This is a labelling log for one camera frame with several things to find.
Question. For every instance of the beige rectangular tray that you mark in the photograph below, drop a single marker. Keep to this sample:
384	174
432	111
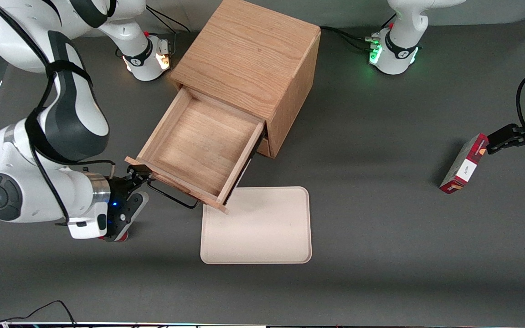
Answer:
255	225

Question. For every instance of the red bottle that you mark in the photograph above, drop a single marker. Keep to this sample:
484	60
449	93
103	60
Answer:
122	237

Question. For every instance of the oak wooden drawer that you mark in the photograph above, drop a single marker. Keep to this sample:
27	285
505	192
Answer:
198	146

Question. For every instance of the oak wooden cabinet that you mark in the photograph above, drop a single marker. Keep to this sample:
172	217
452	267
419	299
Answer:
249	50

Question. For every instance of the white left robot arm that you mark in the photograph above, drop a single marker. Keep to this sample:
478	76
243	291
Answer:
401	45

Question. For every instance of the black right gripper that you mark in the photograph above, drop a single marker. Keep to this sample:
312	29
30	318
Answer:
118	188

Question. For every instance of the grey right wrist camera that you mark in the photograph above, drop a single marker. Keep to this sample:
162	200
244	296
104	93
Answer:
130	214

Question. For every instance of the red and white box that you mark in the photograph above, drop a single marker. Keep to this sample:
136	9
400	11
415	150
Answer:
464	165

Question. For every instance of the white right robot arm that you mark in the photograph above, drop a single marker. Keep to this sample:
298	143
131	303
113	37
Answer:
62	114

